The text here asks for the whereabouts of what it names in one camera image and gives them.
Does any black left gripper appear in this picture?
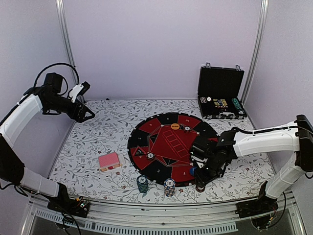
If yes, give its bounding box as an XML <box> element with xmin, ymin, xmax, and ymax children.
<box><xmin>45</xmin><ymin>94</ymin><xmax>96</xmax><ymax>122</ymax></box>

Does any brown 100 poker chip stack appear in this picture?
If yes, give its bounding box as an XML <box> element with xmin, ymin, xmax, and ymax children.
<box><xmin>196</xmin><ymin>186</ymin><xmax>205</xmax><ymax>193</ymax></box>

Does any blue small blind button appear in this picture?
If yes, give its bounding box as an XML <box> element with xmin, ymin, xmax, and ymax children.
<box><xmin>189</xmin><ymin>167</ymin><xmax>197</xmax><ymax>176</ymax></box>

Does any brown chip stack seat ten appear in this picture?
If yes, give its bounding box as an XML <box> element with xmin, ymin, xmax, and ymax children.
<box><xmin>184</xmin><ymin>126</ymin><xmax>191</xmax><ymax>132</ymax></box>

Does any orange big blind button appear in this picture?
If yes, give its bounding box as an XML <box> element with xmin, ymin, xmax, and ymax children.
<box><xmin>171</xmin><ymin>123</ymin><xmax>180</xmax><ymax>130</ymax></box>

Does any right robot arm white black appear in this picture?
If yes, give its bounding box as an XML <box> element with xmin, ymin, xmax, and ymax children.
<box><xmin>190</xmin><ymin>115</ymin><xmax>313</xmax><ymax>213</ymax></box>

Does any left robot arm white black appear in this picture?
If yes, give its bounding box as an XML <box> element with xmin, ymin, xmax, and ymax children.
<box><xmin>0</xmin><ymin>73</ymin><xmax>95</xmax><ymax>212</ymax></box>

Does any round red black poker mat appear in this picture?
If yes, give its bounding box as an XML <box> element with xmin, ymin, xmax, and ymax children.
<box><xmin>127</xmin><ymin>112</ymin><xmax>218</xmax><ymax>187</ymax></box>

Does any red playing card deck box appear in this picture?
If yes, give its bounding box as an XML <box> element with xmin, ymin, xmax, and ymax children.
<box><xmin>98</xmin><ymin>152</ymin><xmax>123</xmax><ymax>172</ymax></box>

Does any green poker chip stack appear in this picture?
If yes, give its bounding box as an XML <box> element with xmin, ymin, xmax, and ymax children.
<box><xmin>136</xmin><ymin>175</ymin><xmax>149</xmax><ymax>193</ymax></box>

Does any black poker chip case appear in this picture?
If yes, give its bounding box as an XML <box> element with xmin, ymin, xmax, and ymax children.
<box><xmin>198</xmin><ymin>62</ymin><xmax>247</xmax><ymax>119</ymax></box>

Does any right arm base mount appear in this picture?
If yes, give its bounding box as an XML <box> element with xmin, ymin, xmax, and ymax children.
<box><xmin>235</xmin><ymin>197</ymin><xmax>278</xmax><ymax>230</ymax></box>

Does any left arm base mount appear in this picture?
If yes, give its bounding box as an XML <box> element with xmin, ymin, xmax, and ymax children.
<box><xmin>45</xmin><ymin>196</ymin><xmax>90</xmax><ymax>218</ymax></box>

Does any left aluminium frame post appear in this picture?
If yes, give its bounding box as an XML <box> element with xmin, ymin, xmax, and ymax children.
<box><xmin>55</xmin><ymin>0</ymin><xmax>86</xmax><ymax>105</ymax></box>

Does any aluminium frame post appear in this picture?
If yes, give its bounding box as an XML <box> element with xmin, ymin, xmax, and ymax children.
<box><xmin>241</xmin><ymin>0</ymin><xmax>269</xmax><ymax>105</ymax></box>
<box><xmin>55</xmin><ymin>0</ymin><xmax>86</xmax><ymax>105</ymax></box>

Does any right aluminium frame post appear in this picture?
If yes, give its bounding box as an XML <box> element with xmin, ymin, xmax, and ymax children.
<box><xmin>241</xmin><ymin>0</ymin><xmax>269</xmax><ymax>105</ymax></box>

